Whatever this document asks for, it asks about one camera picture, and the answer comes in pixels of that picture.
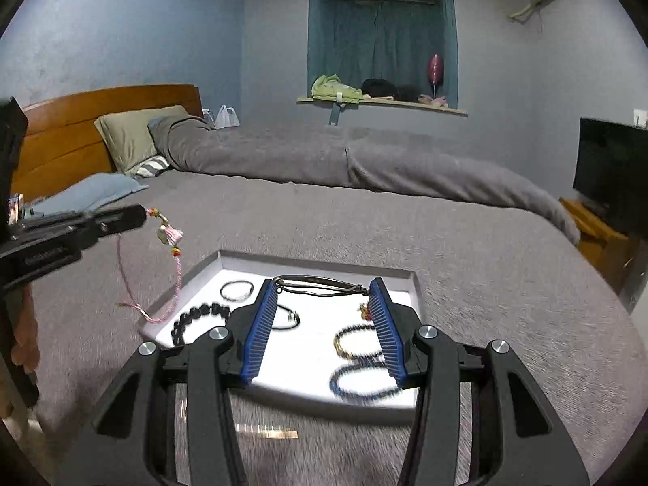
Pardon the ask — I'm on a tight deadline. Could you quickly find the pink cord bracelet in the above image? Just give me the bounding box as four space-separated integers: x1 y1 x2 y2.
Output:
116 206 185 324

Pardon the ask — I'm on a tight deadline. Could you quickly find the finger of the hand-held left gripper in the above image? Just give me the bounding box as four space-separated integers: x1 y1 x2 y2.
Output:
23 211 102 231
30 205 147 245

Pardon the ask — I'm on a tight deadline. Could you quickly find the olive pillow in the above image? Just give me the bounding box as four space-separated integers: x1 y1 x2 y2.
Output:
94 105 189 175

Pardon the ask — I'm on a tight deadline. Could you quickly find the grey duvet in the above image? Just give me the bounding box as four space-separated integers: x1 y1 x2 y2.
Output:
148 115 582 244

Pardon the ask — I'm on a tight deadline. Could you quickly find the striped pillow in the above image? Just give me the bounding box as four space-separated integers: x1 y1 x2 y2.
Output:
132 156 170 178

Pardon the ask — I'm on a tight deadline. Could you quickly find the light blue pillow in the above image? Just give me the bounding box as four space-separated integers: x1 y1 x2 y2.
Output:
30 172 150 218

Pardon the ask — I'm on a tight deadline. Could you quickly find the black cloth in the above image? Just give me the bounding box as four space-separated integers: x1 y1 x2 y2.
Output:
395 84 432 103
362 78 396 98

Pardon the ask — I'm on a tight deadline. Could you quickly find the black cord necklace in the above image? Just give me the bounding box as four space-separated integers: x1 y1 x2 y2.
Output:
272 275 369 298

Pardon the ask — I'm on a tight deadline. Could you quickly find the wooden television stand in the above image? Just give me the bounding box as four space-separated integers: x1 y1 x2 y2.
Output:
559 197 633 294

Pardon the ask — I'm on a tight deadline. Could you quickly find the person's left hand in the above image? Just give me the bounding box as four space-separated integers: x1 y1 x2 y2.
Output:
11 283 41 371

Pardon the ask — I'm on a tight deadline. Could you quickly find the blue bead bracelet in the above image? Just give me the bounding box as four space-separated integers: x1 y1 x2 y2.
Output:
328 361 407 407

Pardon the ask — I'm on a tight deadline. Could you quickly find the green cloth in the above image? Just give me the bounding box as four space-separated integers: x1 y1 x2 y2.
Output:
311 74 364 102

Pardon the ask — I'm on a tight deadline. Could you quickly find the pink balloon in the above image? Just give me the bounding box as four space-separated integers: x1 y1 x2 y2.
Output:
428 53 445 97

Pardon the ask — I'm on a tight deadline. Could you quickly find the black television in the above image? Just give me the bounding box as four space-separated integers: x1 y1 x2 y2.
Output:
573 117 648 236

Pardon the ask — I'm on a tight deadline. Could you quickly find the thin black cord bracelet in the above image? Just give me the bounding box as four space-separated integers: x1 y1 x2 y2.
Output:
273 305 301 331

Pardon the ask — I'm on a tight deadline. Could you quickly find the white plastic bag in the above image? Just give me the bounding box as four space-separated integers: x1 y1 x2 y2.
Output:
215 104 240 130

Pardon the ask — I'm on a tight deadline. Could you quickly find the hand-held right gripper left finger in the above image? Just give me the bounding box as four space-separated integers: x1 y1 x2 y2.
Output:
55 277 279 486

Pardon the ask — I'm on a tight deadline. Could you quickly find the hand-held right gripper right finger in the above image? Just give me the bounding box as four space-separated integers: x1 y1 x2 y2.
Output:
369 278 590 486

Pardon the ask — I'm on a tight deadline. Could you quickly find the wooden headboard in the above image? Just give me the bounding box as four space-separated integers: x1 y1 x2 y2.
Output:
10 84 203 203

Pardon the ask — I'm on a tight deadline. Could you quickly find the thin dark ring bracelet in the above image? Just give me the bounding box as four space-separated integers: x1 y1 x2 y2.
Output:
221 279 254 303

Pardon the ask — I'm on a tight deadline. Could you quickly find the gold and pearl necklace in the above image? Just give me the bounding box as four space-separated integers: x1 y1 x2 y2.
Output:
235 425 299 439

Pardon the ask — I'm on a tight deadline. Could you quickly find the dark bead bracelet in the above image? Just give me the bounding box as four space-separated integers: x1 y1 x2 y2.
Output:
172 303 232 347

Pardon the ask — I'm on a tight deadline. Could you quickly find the grey jewelry tray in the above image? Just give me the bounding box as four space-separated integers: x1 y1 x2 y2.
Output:
139 249 423 411

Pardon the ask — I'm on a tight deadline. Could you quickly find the wooden window sill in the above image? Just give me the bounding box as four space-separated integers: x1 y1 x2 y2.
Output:
297 95 469 116

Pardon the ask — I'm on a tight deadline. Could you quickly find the teal curtain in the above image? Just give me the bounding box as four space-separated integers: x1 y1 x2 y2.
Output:
309 0 459 107

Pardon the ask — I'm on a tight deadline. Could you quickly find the black and gold bracelet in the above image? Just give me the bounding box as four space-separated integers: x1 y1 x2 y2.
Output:
333 324 392 364

